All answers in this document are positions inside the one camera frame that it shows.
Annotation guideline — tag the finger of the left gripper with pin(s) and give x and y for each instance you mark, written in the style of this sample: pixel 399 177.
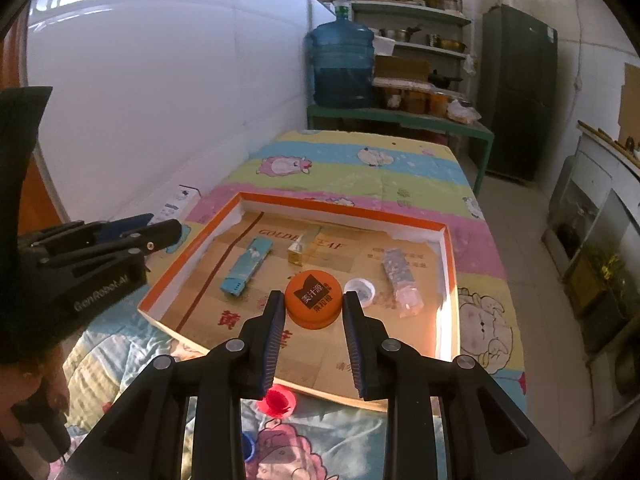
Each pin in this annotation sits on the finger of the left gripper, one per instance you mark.
pixel 71 250
pixel 113 230

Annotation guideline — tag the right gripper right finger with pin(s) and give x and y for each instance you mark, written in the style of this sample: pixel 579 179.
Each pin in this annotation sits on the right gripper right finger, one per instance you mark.
pixel 372 369

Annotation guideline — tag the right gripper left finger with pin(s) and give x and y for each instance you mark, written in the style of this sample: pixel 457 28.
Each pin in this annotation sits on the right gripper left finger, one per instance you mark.
pixel 262 337

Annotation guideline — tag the orange cap with label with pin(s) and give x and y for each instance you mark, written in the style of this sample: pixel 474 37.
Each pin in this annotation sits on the orange cap with label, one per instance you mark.
pixel 313 299

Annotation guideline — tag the red bottle cap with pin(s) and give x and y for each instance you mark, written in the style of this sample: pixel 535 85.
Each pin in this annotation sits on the red bottle cap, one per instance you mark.
pixel 279 402

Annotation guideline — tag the white bottle cap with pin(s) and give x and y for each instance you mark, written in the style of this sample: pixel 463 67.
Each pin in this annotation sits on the white bottle cap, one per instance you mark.
pixel 364 289

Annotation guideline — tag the gold perfume box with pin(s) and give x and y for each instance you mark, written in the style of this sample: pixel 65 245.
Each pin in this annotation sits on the gold perfume box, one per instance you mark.
pixel 301 249

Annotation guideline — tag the teal patterned box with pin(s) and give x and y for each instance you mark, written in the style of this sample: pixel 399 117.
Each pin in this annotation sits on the teal patterned box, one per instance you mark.
pixel 246 266

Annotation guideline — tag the blue bottle cap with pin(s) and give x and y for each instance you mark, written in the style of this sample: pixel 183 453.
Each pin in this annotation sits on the blue bottle cap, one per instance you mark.
pixel 248 447

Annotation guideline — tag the white Hello Kitty box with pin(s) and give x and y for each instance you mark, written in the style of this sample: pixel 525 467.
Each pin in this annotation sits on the white Hello Kitty box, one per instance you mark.
pixel 178 205

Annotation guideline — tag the left hand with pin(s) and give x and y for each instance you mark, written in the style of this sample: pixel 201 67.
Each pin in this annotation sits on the left hand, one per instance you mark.
pixel 34 393

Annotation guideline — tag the orange rimmed cardboard tray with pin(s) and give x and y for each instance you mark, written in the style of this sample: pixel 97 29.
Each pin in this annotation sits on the orange rimmed cardboard tray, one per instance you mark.
pixel 185 299

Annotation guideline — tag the colourful cartoon quilt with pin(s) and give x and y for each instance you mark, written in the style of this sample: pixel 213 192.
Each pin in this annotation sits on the colourful cartoon quilt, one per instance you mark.
pixel 323 439

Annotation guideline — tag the green low bench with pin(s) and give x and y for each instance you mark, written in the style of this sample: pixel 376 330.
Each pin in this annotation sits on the green low bench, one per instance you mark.
pixel 415 121

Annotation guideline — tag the white kitchen counter cabinet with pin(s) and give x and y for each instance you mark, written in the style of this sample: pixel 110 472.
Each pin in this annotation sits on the white kitchen counter cabinet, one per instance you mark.
pixel 593 239

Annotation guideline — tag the blue water jug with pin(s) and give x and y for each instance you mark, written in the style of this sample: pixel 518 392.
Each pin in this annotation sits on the blue water jug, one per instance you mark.
pixel 341 59

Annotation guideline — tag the brown cardboard box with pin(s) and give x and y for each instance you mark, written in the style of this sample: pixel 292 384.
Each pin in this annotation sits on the brown cardboard box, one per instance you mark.
pixel 401 68

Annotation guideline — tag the dark green refrigerator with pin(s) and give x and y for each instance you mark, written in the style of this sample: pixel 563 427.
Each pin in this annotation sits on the dark green refrigerator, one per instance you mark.
pixel 516 93

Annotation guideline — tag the green wall shelf unit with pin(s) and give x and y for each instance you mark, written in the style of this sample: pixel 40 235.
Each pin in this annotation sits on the green wall shelf unit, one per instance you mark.
pixel 436 31

